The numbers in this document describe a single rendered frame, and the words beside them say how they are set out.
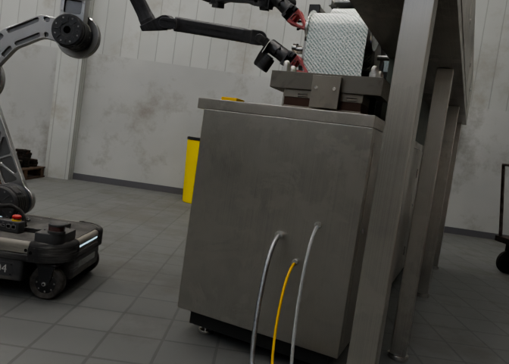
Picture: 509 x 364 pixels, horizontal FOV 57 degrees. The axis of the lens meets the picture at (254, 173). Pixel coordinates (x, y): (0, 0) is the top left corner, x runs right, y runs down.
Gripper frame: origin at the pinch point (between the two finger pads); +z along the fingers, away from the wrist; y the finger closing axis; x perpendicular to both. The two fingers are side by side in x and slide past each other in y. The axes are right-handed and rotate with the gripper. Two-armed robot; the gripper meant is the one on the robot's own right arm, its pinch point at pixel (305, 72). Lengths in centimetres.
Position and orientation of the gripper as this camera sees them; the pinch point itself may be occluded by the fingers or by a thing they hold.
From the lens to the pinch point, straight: 190.4
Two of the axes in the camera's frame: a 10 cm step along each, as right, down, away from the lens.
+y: -4.2, -0.1, -9.1
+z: 7.0, 6.3, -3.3
